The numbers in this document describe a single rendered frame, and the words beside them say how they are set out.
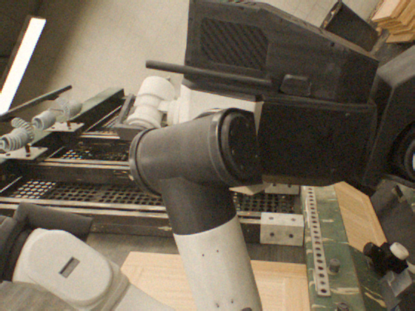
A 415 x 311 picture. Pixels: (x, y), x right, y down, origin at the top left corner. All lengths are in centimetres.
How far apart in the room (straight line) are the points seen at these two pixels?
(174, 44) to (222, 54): 554
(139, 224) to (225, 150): 79
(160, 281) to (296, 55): 67
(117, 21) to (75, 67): 99
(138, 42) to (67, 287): 583
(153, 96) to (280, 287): 56
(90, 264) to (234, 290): 18
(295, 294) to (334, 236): 23
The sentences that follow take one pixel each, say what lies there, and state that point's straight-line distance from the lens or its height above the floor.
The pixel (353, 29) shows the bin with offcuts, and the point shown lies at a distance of 506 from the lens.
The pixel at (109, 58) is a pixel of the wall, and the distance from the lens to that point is 638.
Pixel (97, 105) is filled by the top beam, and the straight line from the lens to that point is 224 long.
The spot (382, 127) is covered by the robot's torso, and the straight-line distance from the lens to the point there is 65.
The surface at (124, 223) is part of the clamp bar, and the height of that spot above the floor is 136.
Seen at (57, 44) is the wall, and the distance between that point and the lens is 668.
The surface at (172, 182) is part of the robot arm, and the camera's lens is 46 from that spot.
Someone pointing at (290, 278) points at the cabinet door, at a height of 93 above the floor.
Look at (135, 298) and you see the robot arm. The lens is 55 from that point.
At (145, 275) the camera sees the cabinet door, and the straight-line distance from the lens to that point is 103.
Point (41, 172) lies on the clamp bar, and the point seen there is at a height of 175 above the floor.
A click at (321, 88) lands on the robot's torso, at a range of 58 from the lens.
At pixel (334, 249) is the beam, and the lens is 106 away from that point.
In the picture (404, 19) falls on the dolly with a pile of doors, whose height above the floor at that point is 27.
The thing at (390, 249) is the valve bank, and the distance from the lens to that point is 106.
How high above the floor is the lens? 131
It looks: 8 degrees down
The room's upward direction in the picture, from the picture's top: 59 degrees counter-clockwise
